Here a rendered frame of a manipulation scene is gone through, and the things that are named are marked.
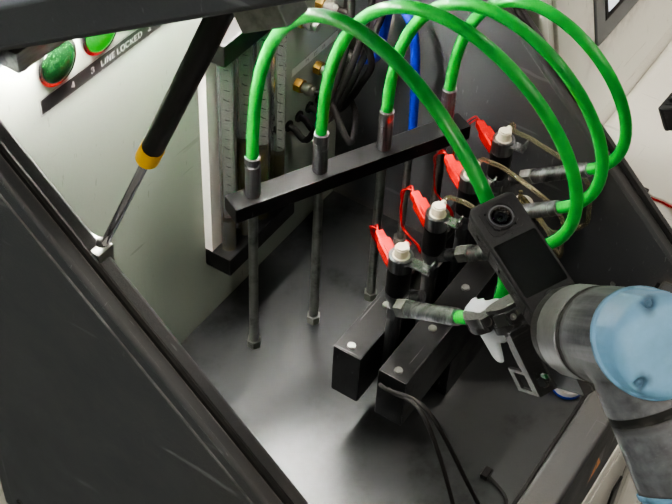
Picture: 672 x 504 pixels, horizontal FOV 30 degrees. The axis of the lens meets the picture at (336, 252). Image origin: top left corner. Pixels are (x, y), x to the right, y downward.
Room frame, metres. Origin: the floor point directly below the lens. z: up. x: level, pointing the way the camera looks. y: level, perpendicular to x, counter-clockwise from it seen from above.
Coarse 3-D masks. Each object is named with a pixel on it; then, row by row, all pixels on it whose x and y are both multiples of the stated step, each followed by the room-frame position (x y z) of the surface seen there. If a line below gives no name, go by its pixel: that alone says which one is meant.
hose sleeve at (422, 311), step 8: (408, 304) 0.86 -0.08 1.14; (416, 304) 0.86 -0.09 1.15; (424, 304) 0.85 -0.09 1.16; (432, 304) 0.85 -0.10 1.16; (408, 312) 0.86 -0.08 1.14; (416, 312) 0.85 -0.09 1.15; (424, 312) 0.84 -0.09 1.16; (432, 312) 0.84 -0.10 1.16; (440, 312) 0.83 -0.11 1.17; (448, 312) 0.82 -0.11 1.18; (424, 320) 0.84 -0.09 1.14; (432, 320) 0.83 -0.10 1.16; (440, 320) 0.83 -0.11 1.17; (448, 320) 0.82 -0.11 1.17
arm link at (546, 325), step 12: (564, 288) 0.67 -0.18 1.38; (576, 288) 0.66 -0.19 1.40; (552, 300) 0.66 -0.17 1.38; (564, 300) 0.65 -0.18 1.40; (540, 312) 0.66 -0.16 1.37; (552, 312) 0.64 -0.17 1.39; (540, 324) 0.65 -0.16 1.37; (552, 324) 0.63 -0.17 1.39; (540, 336) 0.64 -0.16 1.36; (552, 336) 0.62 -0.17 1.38; (540, 348) 0.64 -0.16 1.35; (552, 348) 0.62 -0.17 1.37; (552, 360) 0.62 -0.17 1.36; (564, 372) 0.62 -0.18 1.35
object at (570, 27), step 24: (504, 0) 1.17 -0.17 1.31; (528, 0) 1.16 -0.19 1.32; (576, 24) 1.14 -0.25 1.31; (456, 48) 1.20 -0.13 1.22; (456, 72) 1.20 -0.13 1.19; (600, 72) 1.11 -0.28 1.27; (456, 96) 1.21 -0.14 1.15; (624, 96) 1.10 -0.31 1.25; (624, 120) 1.09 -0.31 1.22; (624, 144) 1.08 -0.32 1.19; (552, 168) 1.13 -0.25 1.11
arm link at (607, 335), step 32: (608, 288) 0.63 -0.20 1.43; (640, 288) 0.60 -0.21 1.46; (576, 320) 0.61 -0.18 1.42; (608, 320) 0.58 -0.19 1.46; (640, 320) 0.56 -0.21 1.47; (576, 352) 0.59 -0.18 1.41; (608, 352) 0.55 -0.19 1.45; (640, 352) 0.55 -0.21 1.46; (608, 384) 0.56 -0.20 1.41; (640, 384) 0.54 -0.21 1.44; (608, 416) 0.55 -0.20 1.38; (640, 416) 0.54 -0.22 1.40
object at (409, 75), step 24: (336, 24) 0.96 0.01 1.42; (360, 24) 0.94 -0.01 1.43; (264, 48) 1.03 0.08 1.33; (384, 48) 0.91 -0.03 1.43; (264, 72) 1.04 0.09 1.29; (408, 72) 0.89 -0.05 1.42; (432, 96) 0.87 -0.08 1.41; (456, 144) 0.84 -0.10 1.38; (480, 168) 0.83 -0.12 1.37; (480, 192) 0.81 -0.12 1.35; (504, 288) 0.78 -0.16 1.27; (456, 312) 0.82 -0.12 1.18
